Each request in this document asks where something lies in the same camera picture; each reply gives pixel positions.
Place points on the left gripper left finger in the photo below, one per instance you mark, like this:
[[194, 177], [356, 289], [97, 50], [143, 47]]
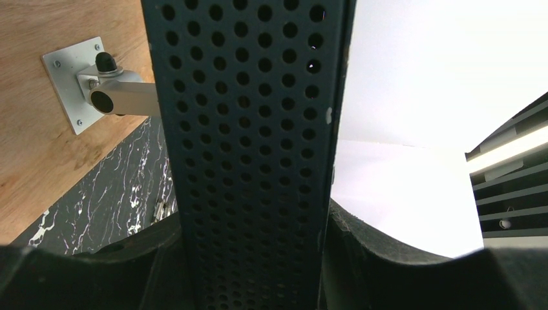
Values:
[[147, 270]]

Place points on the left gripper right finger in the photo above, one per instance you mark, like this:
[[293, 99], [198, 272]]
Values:
[[364, 268]]

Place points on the dark teal network switch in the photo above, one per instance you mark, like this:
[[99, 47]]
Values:
[[250, 95]]

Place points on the silver SFP plug module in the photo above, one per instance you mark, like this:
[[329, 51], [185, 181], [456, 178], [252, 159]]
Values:
[[161, 210]]

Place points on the wooden base board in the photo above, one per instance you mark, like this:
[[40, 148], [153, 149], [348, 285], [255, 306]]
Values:
[[41, 157]]

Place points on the silver metal mount bracket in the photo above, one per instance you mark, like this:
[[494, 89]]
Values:
[[90, 85]]

